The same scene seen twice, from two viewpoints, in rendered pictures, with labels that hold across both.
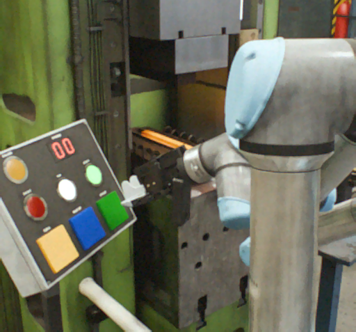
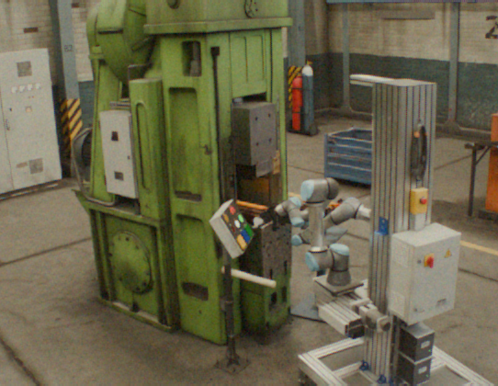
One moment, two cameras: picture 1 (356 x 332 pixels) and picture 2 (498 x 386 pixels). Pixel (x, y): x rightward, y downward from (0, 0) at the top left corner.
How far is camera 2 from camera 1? 2.79 m
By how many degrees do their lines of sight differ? 11
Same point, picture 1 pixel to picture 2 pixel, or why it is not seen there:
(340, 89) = (324, 189)
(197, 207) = (267, 230)
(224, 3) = (270, 146)
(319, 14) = not seen: hidden behind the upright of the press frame
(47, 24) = (211, 164)
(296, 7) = not seen: hidden behind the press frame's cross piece
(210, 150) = (286, 205)
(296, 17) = not seen: hidden behind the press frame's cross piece
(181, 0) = (257, 149)
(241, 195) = (298, 217)
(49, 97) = (211, 192)
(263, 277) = (313, 230)
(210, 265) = (273, 255)
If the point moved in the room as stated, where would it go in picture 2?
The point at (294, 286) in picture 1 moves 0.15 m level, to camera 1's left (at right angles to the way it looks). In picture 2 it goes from (320, 231) to (295, 233)
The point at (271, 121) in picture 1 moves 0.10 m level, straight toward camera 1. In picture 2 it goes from (312, 197) to (315, 202)
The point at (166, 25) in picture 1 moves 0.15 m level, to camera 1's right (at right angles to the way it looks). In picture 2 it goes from (253, 160) to (274, 158)
